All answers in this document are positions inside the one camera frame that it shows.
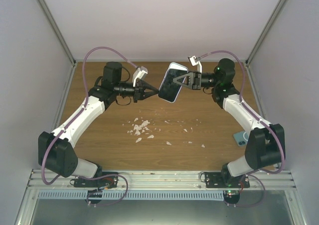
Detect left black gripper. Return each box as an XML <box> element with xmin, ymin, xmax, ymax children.
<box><xmin>115</xmin><ymin>81</ymin><xmax>159</xmax><ymax>103</ymax></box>

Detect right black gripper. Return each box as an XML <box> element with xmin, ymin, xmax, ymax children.
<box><xmin>172</xmin><ymin>71</ymin><xmax>219</xmax><ymax>91</ymax></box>

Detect light blue phone case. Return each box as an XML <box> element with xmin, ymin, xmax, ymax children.
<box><xmin>158</xmin><ymin>62</ymin><xmax>189</xmax><ymax>103</ymax></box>

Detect black smartphone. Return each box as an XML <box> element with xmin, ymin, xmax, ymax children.
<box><xmin>158</xmin><ymin>68</ymin><xmax>188</xmax><ymax>103</ymax></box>

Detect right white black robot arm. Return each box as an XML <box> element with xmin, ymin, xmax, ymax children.
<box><xmin>172</xmin><ymin>57</ymin><xmax>285</xmax><ymax>188</ymax></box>

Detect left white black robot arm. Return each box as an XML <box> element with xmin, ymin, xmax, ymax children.
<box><xmin>38</xmin><ymin>62</ymin><xmax>158</xmax><ymax>187</ymax></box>

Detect white debris pile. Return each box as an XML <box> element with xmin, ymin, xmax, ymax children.
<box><xmin>122</xmin><ymin>117</ymin><xmax>158</xmax><ymax>144</ymax></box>

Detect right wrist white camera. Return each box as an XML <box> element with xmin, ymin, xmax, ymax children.
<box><xmin>188</xmin><ymin>56</ymin><xmax>202</xmax><ymax>73</ymax></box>

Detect wrist white camera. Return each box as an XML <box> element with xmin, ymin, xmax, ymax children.
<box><xmin>132</xmin><ymin>66</ymin><xmax>148</xmax><ymax>87</ymax></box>
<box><xmin>188</xmin><ymin>56</ymin><xmax>202</xmax><ymax>73</ymax></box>

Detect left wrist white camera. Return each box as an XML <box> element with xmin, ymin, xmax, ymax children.
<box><xmin>132</xmin><ymin>66</ymin><xmax>148</xmax><ymax>87</ymax></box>

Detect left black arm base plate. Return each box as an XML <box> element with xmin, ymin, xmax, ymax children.
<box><xmin>70</xmin><ymin>172</ymin><xmax>119</xmax><ymax>189</ymax></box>

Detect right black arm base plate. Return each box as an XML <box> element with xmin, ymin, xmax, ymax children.
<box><xmin>199</xmin><ymin>171</ymin><xmax>250</xmax><ymax>189</ymax></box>

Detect right aluminium corner post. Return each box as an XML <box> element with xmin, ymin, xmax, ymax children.
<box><xmin>245</xmin><ymin>0</ymin><xmax>297</xmax><ymax>67</ymax></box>

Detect aluminium corner post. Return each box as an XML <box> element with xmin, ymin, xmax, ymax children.
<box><xmin>245</xmin><ymin>0</ymin><xmax>297</xmax><ymax>67</ymax></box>
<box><xmin>29</xmin><ymin>0</ymin><xmax>76</xmax><ymax>66</ymax></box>

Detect aluminium front rail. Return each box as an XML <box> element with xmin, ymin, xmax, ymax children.
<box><xmin>27</xmin><ymin>170</ymin><xmax>297</xmax><ymax>191</ymax></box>

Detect grey slotted cable duct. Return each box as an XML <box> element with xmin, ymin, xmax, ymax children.
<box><xmin>38</xmin><ymin>190</ymin><xmax>224</xmax><ymax>201</ymax></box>

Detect left aluminium corner post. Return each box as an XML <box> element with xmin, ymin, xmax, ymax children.
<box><xmin>29</xmin><ymin>0</ymin><xmax>76</xmax><ymax>66</ymax></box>

